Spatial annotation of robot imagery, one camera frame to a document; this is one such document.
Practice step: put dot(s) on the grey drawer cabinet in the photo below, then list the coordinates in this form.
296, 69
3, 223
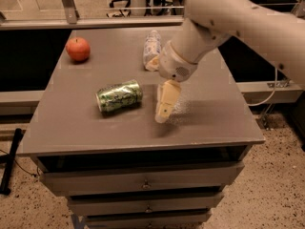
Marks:
210, 123

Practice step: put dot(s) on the clear plastic water bottle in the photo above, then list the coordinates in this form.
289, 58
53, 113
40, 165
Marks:
152, 45

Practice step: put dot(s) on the red apple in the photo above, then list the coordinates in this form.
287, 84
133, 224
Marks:
78, 49

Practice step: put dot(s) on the bottom grey drawer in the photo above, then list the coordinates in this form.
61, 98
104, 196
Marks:
147, 221

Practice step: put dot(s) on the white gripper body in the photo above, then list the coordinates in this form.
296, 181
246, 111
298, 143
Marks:
173, 65

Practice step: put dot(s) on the middle grey drawer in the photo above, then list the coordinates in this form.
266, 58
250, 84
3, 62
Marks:
138, 204

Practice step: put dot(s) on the black stand leg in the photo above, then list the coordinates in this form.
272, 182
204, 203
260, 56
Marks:
8, 160

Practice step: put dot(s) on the top grey drawer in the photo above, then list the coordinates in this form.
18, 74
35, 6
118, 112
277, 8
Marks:
142, 179

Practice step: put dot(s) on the grey drawer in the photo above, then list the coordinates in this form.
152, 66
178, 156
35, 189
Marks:
142, 179
138, 204
147, 221

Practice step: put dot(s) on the grey metal railing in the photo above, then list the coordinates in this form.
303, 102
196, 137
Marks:
55, 14

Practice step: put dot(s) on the green soda can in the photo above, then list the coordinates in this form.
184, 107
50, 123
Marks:
118, 96

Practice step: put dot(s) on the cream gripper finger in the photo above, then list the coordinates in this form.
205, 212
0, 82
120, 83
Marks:
167, 96
152, 63

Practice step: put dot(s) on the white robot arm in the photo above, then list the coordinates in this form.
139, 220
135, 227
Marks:
278, 37

